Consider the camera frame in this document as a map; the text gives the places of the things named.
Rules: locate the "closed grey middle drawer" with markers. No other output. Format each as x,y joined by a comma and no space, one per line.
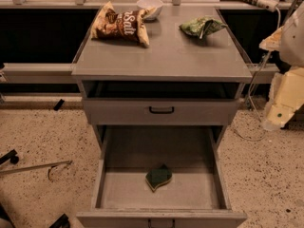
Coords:
136,112

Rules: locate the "green snack bag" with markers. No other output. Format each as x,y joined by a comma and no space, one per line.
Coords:
202,26

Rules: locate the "grey drawer cabinet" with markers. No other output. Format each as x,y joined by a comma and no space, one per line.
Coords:
174,66

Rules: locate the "white bowl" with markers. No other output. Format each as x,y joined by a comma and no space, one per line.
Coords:
155,5

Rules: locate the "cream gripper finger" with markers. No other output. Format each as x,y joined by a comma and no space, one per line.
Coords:
286,96
272,42

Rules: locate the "black caster wheel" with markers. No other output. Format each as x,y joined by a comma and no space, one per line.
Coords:
11,156

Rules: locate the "open grey bottom drawer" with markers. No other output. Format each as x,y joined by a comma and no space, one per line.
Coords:
196,197

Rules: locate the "green yellow sponge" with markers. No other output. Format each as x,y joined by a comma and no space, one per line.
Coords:
158,177

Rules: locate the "brown salt chip bag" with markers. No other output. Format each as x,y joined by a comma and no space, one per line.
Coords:
128,25

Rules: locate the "black drawer handle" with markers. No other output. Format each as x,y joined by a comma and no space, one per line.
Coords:
161,110

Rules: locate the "white emergency stop button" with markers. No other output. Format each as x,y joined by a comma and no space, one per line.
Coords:
269,5

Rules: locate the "metal rod on floor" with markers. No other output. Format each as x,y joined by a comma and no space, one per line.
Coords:
29,168

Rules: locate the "grey side rail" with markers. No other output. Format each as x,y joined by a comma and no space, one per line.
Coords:
28,73

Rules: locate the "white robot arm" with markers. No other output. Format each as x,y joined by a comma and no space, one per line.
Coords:
291,49

